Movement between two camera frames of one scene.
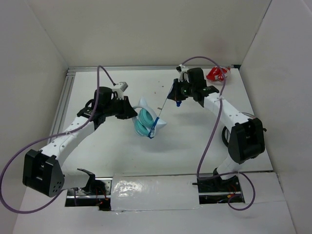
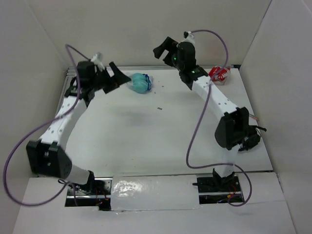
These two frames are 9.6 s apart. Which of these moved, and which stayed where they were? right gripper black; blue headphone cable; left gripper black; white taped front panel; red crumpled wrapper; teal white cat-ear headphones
Moved: right gripper black; blue headphone cable; left gripper black; teal white cat-ear headphones
Stayed: white taped front panel; red crumpled wrapper
